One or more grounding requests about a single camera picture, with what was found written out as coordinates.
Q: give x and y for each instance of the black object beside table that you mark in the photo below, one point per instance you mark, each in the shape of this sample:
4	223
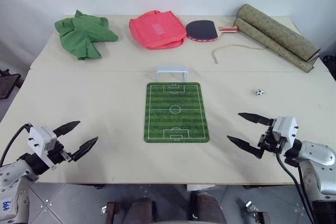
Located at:
8	83

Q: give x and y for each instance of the dark rounded brown shape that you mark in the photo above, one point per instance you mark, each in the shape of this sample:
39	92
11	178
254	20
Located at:
210	208
140	211

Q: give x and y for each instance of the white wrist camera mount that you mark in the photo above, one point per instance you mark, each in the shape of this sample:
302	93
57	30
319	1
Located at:
285	129
40	138

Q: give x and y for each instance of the rolled olive bamboo mat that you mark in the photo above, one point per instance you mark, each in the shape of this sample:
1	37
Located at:
278	37

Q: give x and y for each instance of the black metal bracket under table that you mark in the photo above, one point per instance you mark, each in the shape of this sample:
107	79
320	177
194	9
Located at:
253	209

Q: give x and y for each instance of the green crumpled cloth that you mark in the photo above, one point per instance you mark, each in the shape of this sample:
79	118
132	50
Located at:
82	35

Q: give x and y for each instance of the pink fabric bag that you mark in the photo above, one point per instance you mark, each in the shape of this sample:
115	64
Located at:
157	30

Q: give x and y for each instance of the tiny soccer ball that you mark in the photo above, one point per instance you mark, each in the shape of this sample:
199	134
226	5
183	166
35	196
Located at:
259	92

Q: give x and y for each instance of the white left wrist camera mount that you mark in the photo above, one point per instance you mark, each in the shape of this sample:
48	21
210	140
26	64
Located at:
40	138

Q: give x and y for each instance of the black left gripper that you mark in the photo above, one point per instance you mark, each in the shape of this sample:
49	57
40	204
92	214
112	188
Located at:
58	153

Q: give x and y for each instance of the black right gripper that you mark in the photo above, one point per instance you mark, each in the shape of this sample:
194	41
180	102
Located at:
270	141

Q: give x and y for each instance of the green soccer field mat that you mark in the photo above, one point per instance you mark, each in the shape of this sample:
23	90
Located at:
176	112

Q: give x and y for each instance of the white miniature goal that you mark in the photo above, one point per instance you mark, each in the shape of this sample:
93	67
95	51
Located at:
172	72

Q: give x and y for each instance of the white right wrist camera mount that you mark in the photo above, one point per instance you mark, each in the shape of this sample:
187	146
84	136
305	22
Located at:
285	129

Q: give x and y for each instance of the dark red bracket under table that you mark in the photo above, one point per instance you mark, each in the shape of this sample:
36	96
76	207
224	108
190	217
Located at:
110	212

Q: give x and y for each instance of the black table tennis paddle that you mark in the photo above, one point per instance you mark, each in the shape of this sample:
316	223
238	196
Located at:
207	31

